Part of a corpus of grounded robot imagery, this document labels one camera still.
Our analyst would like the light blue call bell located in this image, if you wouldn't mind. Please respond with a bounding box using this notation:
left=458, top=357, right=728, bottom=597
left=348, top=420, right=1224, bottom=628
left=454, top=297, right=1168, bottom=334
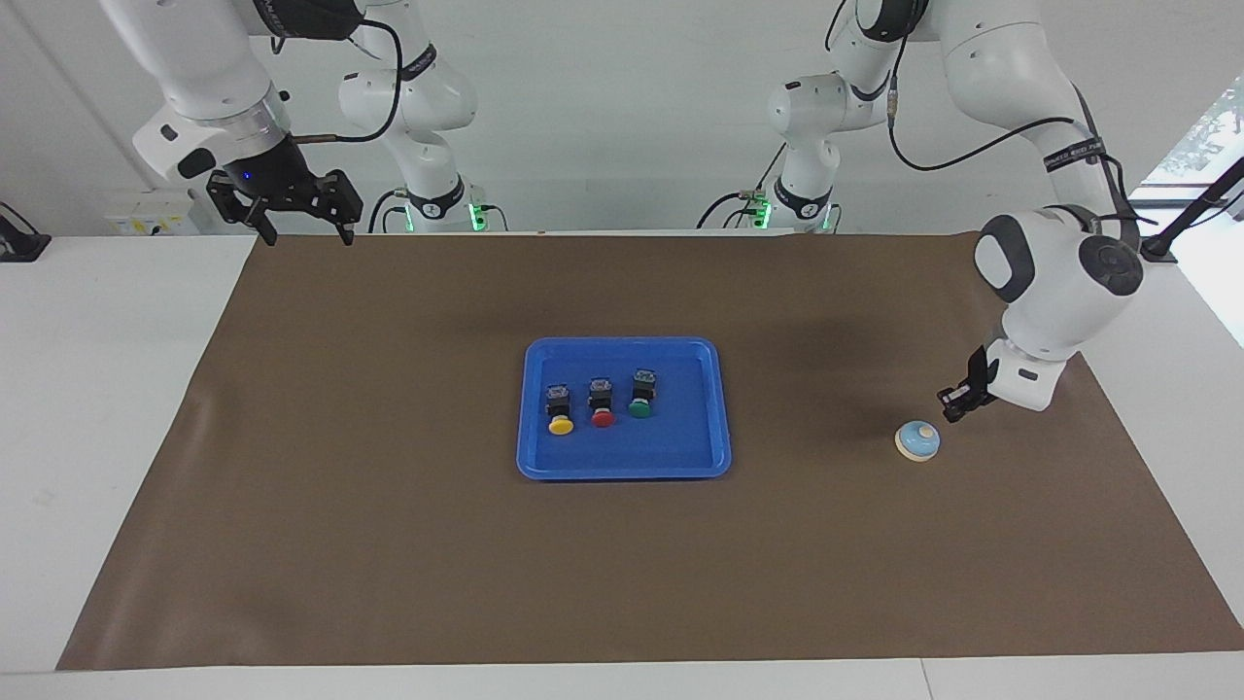
left=894, top=420, right=942, bottom=463

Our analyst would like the blue plastic tray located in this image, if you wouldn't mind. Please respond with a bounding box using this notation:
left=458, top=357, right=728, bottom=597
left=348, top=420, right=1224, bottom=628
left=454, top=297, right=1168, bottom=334
left=516, top=336, right=732, bottom=481

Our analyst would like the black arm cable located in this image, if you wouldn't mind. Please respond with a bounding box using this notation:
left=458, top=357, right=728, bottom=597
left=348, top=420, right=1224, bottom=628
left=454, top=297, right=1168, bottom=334
left=824, top=0, right=1148, bottom=254
left=282, top=17, right=404, bottom=145

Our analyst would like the window with greenery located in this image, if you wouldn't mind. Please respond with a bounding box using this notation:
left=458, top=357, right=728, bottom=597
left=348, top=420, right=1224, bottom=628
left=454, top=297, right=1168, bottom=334
left=1137, top=76, right=1244, bottom=191

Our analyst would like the black right base cable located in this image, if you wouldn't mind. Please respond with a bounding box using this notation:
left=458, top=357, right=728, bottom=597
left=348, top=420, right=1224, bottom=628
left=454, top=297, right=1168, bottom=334
left=366, top=188, right=414, bottom=235

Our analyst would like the white wall power box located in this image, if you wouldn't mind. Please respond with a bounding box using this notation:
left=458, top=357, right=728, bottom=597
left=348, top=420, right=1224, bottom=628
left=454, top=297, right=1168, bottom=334
left=104, top=189, right=210, bottom=237

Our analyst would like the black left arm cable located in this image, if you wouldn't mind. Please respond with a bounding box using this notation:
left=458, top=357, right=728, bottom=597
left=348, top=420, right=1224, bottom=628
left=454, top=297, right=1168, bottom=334
left=824, top=0, right=1148, bottom=254

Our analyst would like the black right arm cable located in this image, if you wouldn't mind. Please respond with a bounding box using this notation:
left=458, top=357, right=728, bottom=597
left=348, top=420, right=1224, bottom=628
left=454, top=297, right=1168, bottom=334
left=282, top=17, right=404, bottom=145

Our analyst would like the black camera stand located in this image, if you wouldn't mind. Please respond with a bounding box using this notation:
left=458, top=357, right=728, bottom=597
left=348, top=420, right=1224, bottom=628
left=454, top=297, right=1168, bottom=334
left=1142, top=156, right=1244, bottom=263

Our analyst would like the black left arm strap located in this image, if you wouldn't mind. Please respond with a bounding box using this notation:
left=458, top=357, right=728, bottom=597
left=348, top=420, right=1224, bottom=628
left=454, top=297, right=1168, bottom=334
left=1043, top=141, right=1106, bottom=174

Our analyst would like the black left base cable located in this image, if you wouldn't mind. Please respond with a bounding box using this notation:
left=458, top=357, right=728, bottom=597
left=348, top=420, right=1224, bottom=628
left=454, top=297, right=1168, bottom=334
left=696, top=146, right=786, bottom=230

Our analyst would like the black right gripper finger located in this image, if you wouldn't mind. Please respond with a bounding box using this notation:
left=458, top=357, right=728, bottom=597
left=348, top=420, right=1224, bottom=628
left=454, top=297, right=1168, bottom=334
left=207, top=173, right=278, bottom=246
left=313, top=170, right=365, bottom=246

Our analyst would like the brown table mat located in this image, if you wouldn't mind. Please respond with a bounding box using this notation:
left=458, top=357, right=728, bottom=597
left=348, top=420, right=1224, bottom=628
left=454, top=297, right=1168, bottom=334
left=55, top=233, right=1244, bottom=672

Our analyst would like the black base cable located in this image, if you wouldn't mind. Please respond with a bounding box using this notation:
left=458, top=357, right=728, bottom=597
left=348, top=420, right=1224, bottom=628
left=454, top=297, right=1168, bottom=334
left=696, top=146, right=786, bottom=230
left=366, top=188, right=414, bottom=235

